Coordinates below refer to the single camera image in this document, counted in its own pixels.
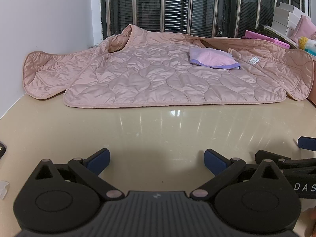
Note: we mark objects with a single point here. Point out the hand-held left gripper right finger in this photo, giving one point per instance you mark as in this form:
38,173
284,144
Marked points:
215,159

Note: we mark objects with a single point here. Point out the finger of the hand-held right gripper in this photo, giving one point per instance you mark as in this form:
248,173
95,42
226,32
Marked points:
306,143
269,156

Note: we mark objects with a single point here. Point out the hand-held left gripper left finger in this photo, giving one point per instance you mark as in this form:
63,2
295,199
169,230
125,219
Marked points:
98,159

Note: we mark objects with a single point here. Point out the pink blue garment purple trim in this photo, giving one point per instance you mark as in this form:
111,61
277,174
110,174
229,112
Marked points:
212,58

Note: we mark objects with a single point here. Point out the person's right hand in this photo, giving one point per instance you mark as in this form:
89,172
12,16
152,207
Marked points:
311,223

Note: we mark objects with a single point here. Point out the pink quilted jacket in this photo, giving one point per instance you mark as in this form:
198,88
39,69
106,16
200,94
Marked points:
148,79

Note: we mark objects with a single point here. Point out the black device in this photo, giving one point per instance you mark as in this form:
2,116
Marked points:
2,149

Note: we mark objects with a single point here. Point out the crumpled white plastic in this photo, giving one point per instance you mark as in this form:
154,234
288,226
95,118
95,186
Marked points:
3,190

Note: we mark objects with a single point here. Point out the yellow teal plush toy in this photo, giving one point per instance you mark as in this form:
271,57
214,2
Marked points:
305,42

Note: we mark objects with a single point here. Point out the pink bag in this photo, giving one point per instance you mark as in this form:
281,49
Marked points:
306,27

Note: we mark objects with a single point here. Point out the dark flat booklet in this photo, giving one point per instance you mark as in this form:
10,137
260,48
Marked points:
276,30

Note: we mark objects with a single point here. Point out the magenta flat box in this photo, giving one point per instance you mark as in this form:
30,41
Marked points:
259,35

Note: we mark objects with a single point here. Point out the stack of white boxes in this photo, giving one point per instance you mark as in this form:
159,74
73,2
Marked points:
284,17

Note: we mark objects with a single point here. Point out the window with dark blinds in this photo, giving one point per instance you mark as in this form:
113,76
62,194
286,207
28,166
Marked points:
180,5

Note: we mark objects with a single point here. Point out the metal window grille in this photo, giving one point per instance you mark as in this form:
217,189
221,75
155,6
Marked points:
162,5

